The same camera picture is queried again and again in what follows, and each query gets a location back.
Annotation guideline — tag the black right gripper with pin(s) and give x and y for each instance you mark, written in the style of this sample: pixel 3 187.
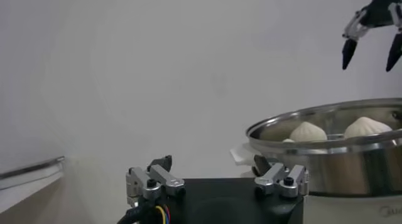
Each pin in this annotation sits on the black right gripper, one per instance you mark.
pixel 380 12

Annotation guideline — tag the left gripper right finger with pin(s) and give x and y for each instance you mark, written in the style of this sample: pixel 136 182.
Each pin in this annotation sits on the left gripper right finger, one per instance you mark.
pixel 276 178

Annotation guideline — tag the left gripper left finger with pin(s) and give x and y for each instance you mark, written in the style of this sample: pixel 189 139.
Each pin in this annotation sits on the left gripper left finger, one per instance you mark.
pixel 163 178

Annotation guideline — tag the white flat box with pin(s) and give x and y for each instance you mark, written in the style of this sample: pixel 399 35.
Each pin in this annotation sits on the white flat box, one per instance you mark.
pixel 31 176

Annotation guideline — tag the white side desk with laptop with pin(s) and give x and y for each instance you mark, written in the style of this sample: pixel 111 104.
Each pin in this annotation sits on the white side desk with laptop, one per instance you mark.
pixel 15 200

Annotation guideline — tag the white steamed baozi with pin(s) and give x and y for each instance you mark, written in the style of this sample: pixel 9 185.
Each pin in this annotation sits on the white steamed baozi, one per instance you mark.
pixel 307 132
pixel 366 128

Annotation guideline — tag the perforated steel steamer basket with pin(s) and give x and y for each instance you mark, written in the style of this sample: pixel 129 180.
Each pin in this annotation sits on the perforated steel steamer basket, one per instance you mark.
pixel 345 172

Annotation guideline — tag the white electric pot base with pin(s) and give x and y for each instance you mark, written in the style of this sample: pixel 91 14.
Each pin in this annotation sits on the white electric pot base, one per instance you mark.
pixel 345 211

